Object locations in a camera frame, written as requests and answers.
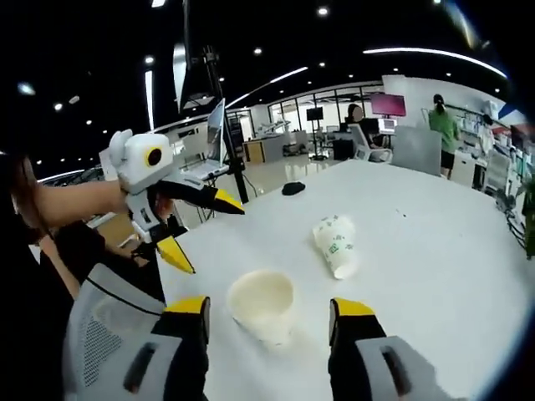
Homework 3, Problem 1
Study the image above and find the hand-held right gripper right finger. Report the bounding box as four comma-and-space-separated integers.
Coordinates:
328, 297, 451, 401

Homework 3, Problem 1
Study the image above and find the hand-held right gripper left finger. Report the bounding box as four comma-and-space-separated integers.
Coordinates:
110, 295, 211, 401

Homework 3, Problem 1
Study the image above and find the white paper cup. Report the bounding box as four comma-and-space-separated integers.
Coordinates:
227, 270, 295, 348

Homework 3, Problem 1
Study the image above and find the stack of white paper cups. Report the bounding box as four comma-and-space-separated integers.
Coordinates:
312, 214, 357, 281

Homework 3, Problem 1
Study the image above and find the person's left hand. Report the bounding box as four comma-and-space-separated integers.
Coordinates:
153, 192, 174, 225

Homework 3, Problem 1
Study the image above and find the black tripod stand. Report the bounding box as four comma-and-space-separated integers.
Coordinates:
202, 45, 262, 206

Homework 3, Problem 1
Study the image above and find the white laptop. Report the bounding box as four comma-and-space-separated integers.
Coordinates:
179, 98, 231, 182

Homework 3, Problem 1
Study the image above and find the wood and grey counter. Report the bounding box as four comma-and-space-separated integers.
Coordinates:
242, 137, 286, 164

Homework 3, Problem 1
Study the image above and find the grey mesh office chair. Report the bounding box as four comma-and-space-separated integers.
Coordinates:
62, 265, 210, 401

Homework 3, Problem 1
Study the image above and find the white table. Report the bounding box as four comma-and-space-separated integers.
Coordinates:
156, 158, 530, 401

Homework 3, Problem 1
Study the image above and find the hanging softbox light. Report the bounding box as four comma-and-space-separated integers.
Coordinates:
171, 0, 197, 114

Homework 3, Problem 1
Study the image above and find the black monitor on stand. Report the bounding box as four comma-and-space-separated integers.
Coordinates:
306, 106, 325, 161

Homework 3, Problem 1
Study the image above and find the white office chair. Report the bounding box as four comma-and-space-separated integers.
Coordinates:
349, 124, 394, 164

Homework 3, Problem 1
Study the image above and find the grey chair back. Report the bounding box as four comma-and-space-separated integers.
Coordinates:
391, 124, 443, 176

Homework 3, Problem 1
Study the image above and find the pink screen monitor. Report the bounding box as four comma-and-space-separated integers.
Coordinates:
370, 93, 407, 117

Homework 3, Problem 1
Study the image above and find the green potted plant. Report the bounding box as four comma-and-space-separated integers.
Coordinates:
517, 175, 535, 260

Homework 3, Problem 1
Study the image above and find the curved ceiling strip light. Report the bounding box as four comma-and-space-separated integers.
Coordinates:
362, 46, 507, 79

